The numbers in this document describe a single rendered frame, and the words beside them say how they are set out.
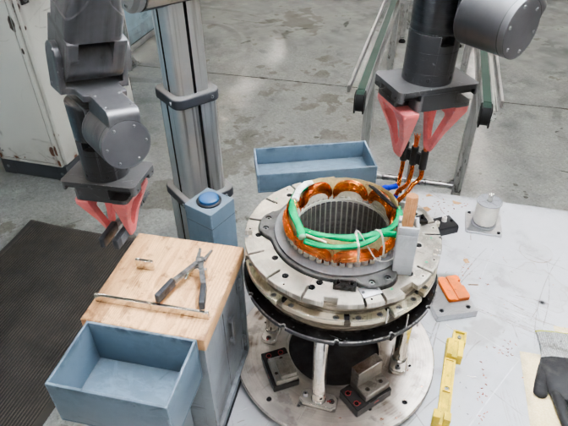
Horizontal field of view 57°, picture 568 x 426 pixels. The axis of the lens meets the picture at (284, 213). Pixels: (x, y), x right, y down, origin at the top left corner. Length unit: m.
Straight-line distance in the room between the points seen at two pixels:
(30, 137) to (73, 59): 2.54
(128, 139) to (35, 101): 2.39
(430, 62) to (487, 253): 0.83
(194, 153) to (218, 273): 0.42
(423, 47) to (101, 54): 0.35
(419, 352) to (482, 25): 0.70
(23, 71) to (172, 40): 1.90
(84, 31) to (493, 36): 0.40
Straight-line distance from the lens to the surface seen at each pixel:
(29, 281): 2.58
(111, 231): 0.76
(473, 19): 0.56
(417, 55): 0.61
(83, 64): 0.63
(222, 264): 0.85
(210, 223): 1.02
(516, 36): 0.56
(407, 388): 1.04
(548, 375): 1.14
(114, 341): 0.83
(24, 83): 2.96
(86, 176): 0.71
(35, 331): 2.35
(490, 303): 1.25
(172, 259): 0.88
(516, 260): 1.38
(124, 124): 0.59
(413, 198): 0.72
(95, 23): 0.60
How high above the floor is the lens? 1.64
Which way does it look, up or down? 38 degrees down
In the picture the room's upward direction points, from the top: 1 degrees counter-clockwise
